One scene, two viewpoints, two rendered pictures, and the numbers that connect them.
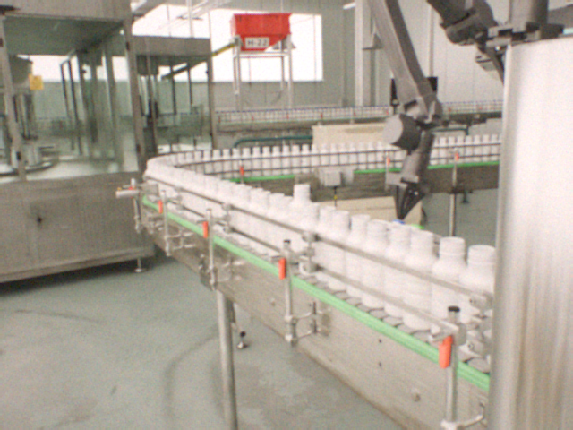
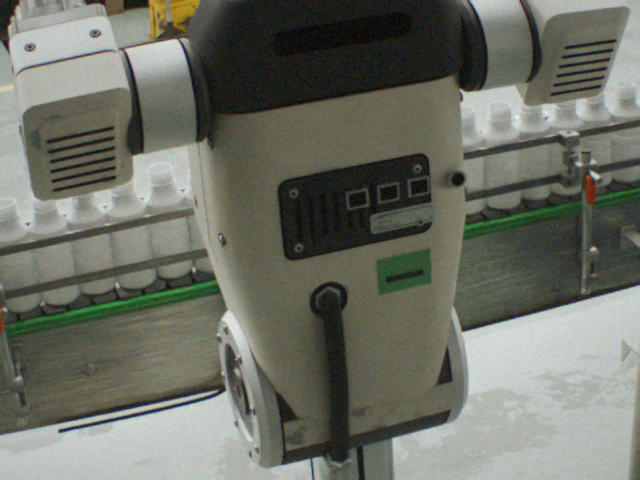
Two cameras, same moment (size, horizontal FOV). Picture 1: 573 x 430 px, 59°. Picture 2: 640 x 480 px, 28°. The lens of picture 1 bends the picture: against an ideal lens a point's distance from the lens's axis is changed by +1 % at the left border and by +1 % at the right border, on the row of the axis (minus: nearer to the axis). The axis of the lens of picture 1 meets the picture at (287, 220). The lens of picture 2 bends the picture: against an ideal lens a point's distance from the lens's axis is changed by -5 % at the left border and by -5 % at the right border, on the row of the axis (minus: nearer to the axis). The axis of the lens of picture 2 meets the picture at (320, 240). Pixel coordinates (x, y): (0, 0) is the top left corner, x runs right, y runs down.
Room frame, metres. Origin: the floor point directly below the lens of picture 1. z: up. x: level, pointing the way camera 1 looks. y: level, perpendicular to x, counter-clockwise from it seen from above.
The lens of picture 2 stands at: (1.55, -1.80, 1.86)
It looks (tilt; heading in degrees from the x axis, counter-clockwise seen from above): 26 degrees down; 104
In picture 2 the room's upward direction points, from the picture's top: 5 degrees counter-clockwise
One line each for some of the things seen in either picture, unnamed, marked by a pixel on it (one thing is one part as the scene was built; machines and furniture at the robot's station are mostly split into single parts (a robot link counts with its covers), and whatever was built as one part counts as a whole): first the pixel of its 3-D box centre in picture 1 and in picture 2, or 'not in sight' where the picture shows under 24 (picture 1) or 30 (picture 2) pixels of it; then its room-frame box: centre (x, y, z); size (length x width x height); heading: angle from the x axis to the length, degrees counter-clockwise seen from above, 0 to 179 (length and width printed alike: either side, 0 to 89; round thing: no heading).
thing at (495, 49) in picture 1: (517, 61); not in sight; (0.84, -0.37, 1.44); 0.07 x 0.07 x 0.09; 30
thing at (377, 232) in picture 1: (377, 263); (166, 220); (0.93, -0.17, 1.08); 0.06 x 0.06 x 0.17
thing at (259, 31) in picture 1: (263, 109); not in sight; (8.38, 0.32, 1.40); 0.92 x 0.72 x 2.80; 101
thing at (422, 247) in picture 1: (421, 279); (89, 237); (0.83, -0.23, 1.08); 0.06 x 0.06 x 0.17
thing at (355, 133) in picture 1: (365, 176); not in sight; (5.79, -0.93, 0.59); 1.10 x 0.62 x 1.18; 101
